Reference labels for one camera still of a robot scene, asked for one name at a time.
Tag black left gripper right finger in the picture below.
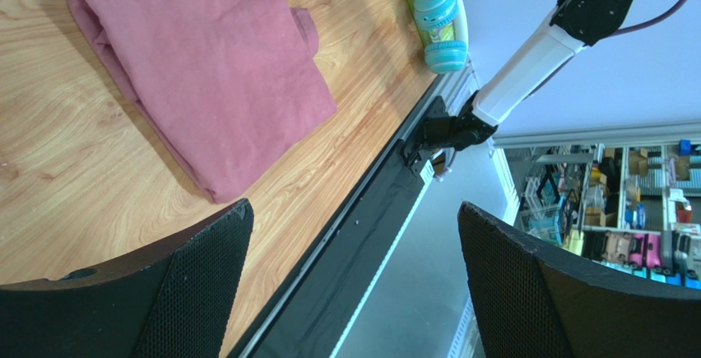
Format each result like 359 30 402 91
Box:
457 202 700 357

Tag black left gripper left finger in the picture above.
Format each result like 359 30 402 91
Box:
1 199 254 357

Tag dusty red t-shirt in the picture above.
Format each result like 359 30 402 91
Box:
67 0 337 203

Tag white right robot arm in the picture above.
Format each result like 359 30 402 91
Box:
403 0 633 165

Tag row of coloured suitcases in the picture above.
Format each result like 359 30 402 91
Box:
563 228 700 290

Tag white storage shelving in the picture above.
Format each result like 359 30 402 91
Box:
506 140 700 249

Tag teal headphones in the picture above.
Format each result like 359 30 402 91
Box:
424 0 469 74

